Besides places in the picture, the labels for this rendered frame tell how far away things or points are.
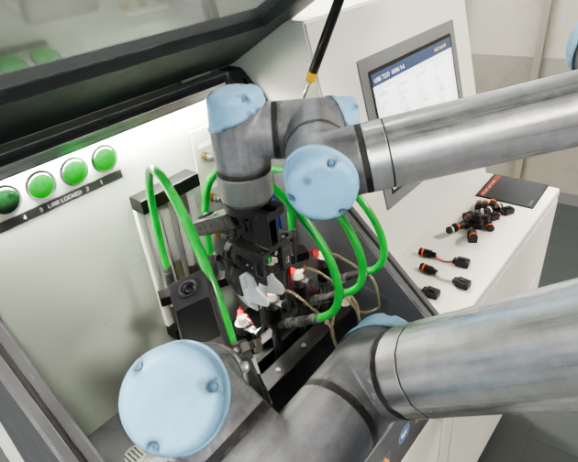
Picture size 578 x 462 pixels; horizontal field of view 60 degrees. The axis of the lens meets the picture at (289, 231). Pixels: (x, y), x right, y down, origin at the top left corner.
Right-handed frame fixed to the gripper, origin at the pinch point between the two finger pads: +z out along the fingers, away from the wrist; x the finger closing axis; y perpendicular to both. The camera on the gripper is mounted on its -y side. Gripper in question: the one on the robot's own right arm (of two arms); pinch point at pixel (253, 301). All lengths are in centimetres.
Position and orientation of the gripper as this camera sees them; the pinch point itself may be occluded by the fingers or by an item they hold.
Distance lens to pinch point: 83.7
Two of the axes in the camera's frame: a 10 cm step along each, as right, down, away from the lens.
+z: 0.8, 8.4, 5.3
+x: 6.3, -4.5, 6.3
